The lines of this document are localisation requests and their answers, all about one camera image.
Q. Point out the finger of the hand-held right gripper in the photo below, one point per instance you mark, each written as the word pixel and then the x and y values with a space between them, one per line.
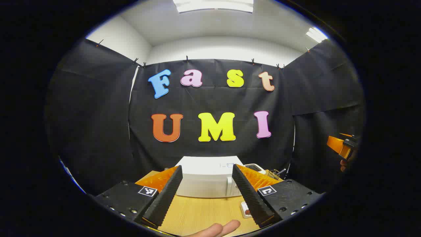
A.
pixel 336 144

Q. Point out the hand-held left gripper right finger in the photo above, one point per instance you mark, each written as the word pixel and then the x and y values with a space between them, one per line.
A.
pixel 251 197

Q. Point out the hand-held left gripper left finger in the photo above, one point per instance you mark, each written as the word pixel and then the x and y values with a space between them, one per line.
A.
pixel 166 197

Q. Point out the white microwave oven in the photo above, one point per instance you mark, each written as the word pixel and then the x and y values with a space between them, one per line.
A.
pixel 205 179

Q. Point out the white rectangular dish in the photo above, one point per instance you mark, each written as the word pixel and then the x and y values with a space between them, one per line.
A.
pixel 243 206

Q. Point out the white toaster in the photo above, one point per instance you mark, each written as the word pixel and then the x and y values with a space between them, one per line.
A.
pixel 255 168

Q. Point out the black backdrop cloth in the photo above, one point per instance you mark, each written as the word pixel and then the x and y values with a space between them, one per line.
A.
pixel 98 115

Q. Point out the small ceiling light panel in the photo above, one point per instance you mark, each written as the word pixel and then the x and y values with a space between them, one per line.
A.
pixel 316 34

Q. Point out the large ceiling light panel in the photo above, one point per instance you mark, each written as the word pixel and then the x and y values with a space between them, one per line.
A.
pixel 213 6

